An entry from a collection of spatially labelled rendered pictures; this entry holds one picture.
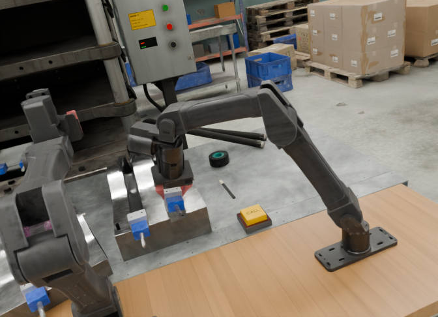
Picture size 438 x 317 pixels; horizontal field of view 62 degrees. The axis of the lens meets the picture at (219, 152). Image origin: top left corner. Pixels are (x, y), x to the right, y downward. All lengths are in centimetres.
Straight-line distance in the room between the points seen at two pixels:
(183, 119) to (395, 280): 59
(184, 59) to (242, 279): 115
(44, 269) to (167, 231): 53
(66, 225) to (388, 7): 453
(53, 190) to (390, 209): 88
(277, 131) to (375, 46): 406
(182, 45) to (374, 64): 337
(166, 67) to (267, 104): 108
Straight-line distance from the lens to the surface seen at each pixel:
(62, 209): 55
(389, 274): 94
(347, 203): 87
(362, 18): 464
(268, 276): 93
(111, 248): 115
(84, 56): 165
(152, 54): 175
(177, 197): 100
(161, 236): 105
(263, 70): 468
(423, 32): 535
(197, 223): 105
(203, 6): 774
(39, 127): 80
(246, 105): 77
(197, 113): 80
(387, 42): 488
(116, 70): 162
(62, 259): 56
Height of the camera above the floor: 145
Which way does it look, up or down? 25 degrees down
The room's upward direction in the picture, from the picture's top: 11 degrees counter-clockwise
